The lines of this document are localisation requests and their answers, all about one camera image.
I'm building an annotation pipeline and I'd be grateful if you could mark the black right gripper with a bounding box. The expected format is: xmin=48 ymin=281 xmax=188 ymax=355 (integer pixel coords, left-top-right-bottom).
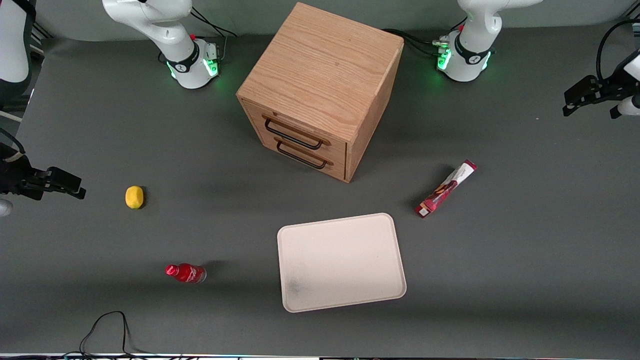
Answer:
xmin=0 ymin=144 xmax=87 ymax=202

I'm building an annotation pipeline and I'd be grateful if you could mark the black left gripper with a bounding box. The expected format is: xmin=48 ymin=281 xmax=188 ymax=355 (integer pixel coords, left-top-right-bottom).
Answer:
xmin=562 ymin=50 xmax=640 ymax=117

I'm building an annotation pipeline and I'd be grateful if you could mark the red cookie box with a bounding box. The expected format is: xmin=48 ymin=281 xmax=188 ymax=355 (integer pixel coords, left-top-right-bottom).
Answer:
xmin=414 ymin=159 xmax=478 ymax=219

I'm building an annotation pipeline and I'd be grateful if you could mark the beige plastic tray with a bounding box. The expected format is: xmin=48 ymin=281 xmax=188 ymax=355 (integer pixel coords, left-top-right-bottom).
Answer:
xmin=276 ymin=212 xmax=407 ymax=314

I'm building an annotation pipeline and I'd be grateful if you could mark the yellow lemon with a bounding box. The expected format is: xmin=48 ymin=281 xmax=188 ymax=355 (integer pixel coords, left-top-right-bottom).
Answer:
xmin=125 ymin=185 xmax=145 ymax=210

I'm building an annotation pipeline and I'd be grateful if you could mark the red plastic bottle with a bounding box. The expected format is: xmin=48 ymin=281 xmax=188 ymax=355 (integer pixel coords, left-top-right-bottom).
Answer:
xmin=165 ymin=263 xmax=207 ymax=284

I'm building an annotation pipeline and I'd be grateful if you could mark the wooden drawer cabinet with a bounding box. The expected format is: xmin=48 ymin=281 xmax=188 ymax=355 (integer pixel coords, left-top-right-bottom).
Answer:
xmin=236 ymin=2 xmax=405 ymax=184

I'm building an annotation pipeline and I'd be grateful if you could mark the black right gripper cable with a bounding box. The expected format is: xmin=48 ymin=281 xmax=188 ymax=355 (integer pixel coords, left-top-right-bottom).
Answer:
xmin=0 ymin=127 xmax=27 ymax=165

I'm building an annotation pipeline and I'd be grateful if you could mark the metal frame rail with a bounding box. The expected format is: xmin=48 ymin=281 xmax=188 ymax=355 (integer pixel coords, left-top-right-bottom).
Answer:
xmin=30 ymin=21 xmax=55 ymax=62

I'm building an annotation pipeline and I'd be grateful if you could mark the black looped table cable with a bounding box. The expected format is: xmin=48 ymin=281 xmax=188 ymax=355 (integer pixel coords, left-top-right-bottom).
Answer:
xmin=79 ymin=310 xmax=156 ymax=359

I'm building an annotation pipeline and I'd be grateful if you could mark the black left arm base cable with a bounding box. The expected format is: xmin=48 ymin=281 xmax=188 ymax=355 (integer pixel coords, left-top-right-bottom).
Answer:
xmin=382 ymin=17 xmax=468 ymax=58

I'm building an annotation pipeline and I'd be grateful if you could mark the black arm base cable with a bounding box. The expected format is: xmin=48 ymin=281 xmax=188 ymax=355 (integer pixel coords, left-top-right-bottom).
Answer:
xmin=382 ymin=17 xmax=468 ymax=58
xmin=189 ymin=7 xmax=239 ymax=65

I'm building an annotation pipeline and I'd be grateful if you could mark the black right arm base cable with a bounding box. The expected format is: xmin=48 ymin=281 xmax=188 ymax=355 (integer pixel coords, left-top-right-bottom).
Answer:
xmin=189 ymin=7 xmax=239 ymax=65

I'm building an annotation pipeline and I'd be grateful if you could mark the wooden drawer with black handle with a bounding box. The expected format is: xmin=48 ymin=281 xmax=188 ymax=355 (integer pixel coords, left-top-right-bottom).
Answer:
xmin=241 ymin=99 xmax=348 ymax=161
xmin=248 ymin=122 xmax=348 ymax=182

